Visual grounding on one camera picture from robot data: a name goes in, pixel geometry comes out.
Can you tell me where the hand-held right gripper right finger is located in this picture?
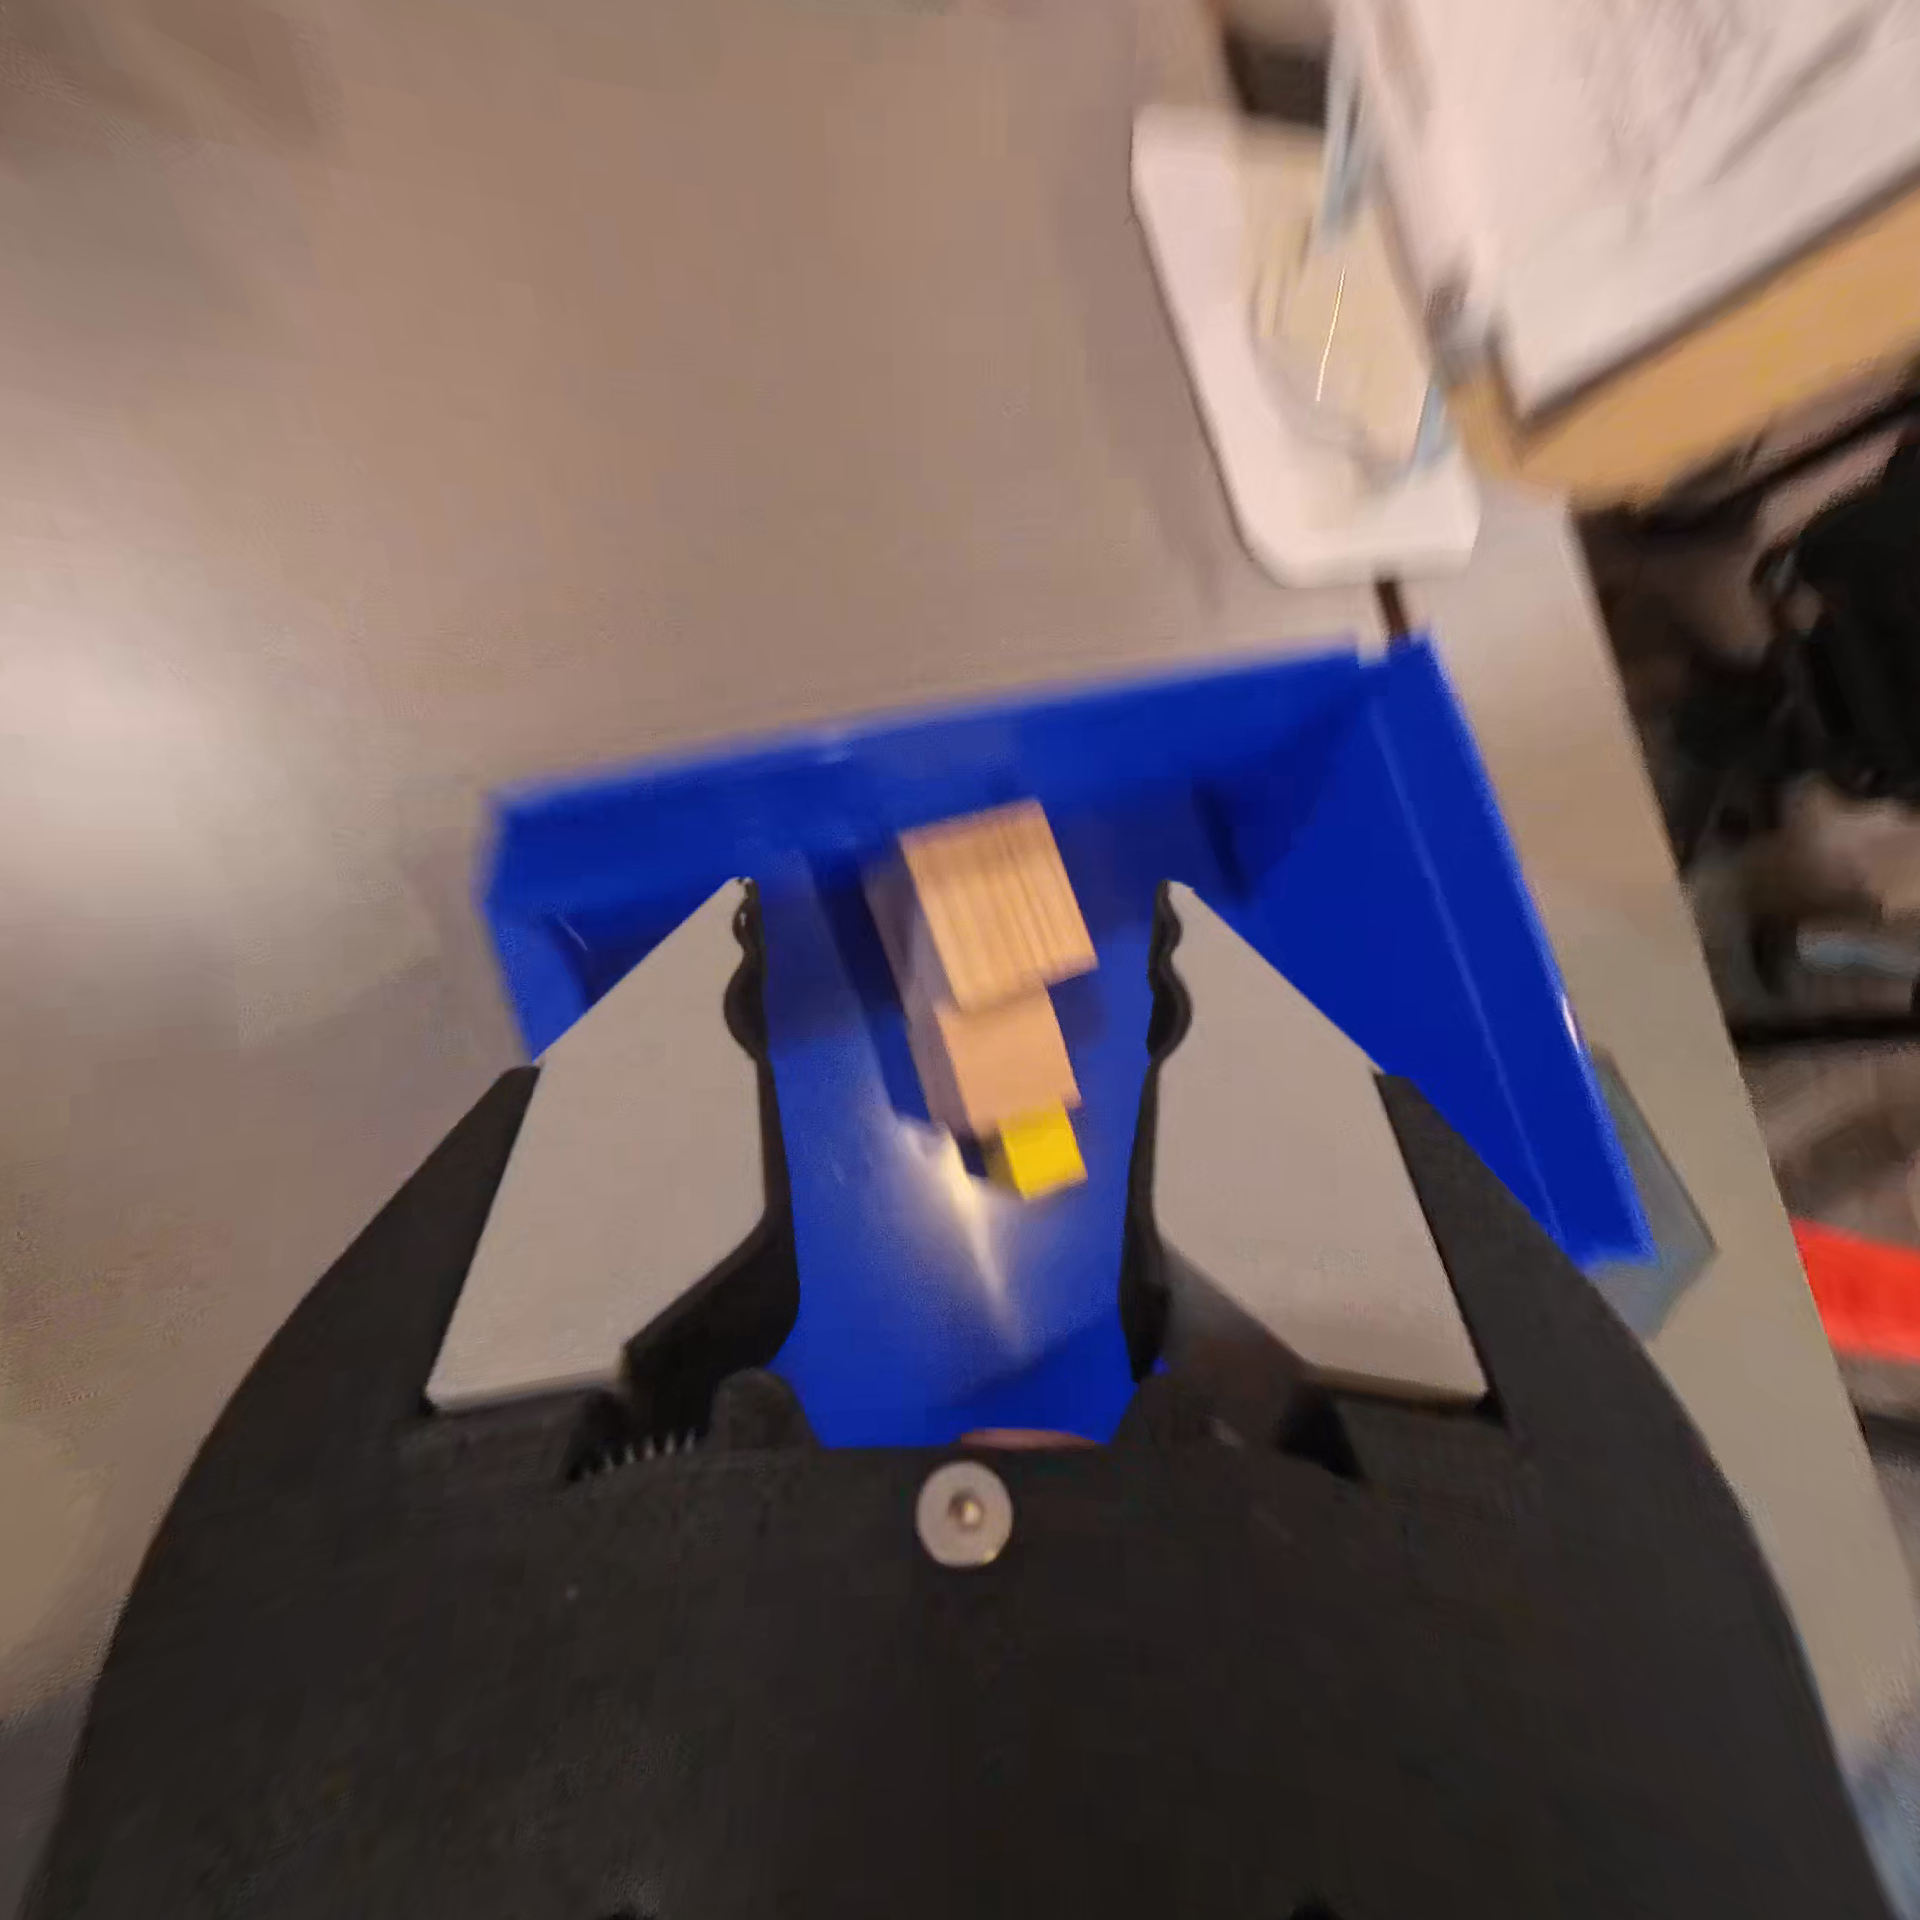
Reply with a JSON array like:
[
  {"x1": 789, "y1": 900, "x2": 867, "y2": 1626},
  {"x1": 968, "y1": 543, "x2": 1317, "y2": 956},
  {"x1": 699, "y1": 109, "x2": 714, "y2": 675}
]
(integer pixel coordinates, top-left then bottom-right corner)
[{"x1": 1117, "y1": 883, "x2": 1488, "y2": 1412}]

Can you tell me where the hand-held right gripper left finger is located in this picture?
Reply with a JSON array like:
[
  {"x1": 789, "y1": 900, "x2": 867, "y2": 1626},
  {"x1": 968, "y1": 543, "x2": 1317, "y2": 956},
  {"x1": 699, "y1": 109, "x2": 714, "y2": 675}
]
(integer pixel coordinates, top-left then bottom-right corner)
[{"x1": 425, "y1": 878, "x2": 798, "y2": 1416}]

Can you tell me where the yellow cube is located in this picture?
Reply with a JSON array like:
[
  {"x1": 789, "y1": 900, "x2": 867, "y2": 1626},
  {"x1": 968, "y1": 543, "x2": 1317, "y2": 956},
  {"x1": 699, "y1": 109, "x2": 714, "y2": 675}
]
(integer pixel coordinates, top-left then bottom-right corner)
[{"x1": 979, "y1": 1105, "x2": 1094, "y2": 1205}]

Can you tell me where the blue plastic bin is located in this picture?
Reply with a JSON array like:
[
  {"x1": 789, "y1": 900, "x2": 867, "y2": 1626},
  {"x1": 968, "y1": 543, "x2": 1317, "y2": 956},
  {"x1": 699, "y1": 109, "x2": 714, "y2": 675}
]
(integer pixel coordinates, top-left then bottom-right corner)
[{"x1": 481, "y1": 629, "x2": 1661, "y2": 1450}]

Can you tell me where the medium wooden cube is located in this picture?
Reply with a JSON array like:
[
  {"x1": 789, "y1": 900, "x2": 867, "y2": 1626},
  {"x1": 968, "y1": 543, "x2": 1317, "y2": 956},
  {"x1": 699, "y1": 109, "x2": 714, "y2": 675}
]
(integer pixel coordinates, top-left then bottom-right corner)
[{"x1": 897, "y1": 990, "x2": 1083, "y2": 1136}]

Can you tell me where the large wooden cube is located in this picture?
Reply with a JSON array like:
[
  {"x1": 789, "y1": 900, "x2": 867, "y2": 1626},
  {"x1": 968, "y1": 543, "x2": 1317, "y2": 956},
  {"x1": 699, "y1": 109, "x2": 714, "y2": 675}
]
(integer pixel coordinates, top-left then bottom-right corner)
[{"x1": 862, "y1": 799, "x2": 1098, "y2": 1020}]

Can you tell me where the wooden stand board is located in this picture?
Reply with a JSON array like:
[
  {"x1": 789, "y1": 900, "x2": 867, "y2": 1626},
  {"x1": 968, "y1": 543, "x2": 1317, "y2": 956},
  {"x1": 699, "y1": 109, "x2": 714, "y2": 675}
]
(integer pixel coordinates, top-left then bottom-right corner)
[{"x1": 1440, "y1": 210, "x2": 1920, "y2": 503}]

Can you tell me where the printed instruction sheet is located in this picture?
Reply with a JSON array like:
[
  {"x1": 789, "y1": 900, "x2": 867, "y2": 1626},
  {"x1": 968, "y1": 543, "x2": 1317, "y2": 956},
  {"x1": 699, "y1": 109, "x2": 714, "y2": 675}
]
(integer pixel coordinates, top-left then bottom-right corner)
[{"x1": 1333, "y1": 0, "x2": 1920, "y2": 427}]

